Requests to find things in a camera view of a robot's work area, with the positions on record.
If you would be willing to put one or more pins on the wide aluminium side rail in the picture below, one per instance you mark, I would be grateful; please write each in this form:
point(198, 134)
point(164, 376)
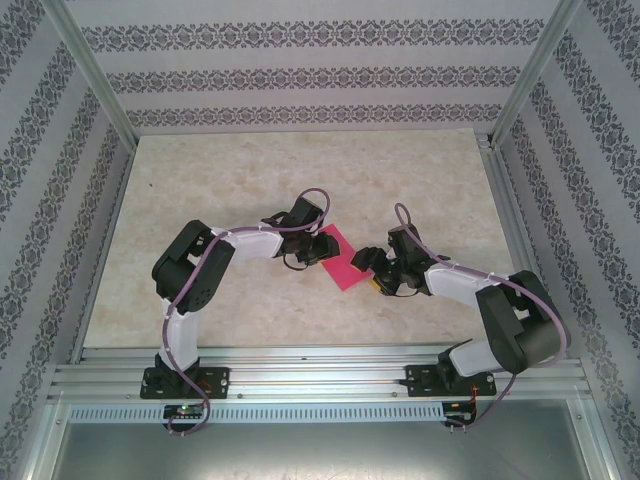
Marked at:
point(507, 200)

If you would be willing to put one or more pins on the circuit board with green light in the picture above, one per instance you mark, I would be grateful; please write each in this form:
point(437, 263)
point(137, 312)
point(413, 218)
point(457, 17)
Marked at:
point(182, 411)

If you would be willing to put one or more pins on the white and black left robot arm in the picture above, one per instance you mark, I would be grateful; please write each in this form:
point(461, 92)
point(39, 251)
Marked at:
point(192, 270)

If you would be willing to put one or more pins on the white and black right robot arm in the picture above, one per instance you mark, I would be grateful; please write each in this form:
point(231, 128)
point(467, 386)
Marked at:
point(520, 330)

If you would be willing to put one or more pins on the grey metal sheet panel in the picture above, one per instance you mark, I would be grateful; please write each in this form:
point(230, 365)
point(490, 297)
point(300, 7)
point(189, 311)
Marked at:
point(320, 450)

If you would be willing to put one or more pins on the pink paper sheet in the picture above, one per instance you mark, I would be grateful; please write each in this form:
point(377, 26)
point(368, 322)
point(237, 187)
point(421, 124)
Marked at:
point(345, 272)

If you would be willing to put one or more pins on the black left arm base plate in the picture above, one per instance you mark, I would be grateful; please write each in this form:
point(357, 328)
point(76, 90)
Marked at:
point(217, 382)

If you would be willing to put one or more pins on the aluminium mounting rail beam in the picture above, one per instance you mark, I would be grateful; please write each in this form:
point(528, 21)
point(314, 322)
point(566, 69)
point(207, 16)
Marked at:
point(320, 375)

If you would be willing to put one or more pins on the narrow aluminium side rail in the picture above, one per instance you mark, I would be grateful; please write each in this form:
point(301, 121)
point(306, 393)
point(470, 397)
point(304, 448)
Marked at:
point(101, 260)

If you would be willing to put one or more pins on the aluminium frame post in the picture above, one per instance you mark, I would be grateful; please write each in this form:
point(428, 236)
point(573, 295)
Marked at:
point(534, 70)
point(91, 70)

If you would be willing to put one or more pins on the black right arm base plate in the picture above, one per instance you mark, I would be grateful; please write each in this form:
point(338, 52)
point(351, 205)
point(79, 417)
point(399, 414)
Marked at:
point(420, 380)

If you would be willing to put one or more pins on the circuit board with orange part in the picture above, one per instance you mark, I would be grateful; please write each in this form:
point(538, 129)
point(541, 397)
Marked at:
point(457, 407)

